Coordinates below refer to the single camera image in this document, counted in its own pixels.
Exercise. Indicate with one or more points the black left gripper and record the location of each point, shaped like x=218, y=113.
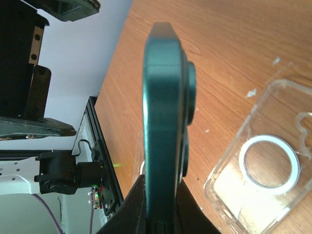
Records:
x=24, y=83

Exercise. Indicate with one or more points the dark teal phone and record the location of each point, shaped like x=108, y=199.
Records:
x=168, y=102

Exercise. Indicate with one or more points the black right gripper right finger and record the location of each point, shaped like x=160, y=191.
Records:
x=191, y=219

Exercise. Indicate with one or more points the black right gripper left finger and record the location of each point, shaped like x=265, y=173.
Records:
x=131, y=216

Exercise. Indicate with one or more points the black aluminium frame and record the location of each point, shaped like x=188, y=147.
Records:
x=90, y=145

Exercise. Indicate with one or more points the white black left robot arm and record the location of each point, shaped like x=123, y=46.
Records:
x=48, y=172

